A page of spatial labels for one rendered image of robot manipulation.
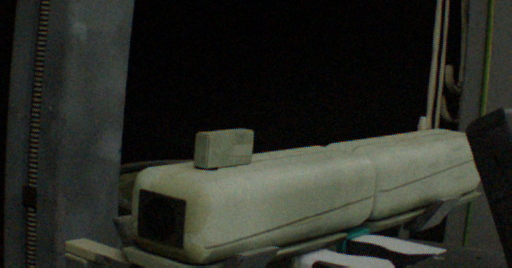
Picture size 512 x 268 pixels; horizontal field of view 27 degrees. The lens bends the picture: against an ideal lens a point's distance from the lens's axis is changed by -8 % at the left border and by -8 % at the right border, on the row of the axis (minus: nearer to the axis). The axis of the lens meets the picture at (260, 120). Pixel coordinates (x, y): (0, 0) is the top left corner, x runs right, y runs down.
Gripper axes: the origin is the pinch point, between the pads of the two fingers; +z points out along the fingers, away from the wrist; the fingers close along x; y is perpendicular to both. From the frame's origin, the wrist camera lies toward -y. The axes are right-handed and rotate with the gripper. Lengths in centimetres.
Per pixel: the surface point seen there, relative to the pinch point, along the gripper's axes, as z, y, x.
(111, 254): 3.8, 0.1, -10.3
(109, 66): 14.6, -7.8, 0.4
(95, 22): 14.6, -10.5, -1.3
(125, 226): 2.2, -1.9, -11.2
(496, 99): 7.8, -5.0, 46.5
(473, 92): 10.5, -5.3, 46.6
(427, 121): 17, -1, 50
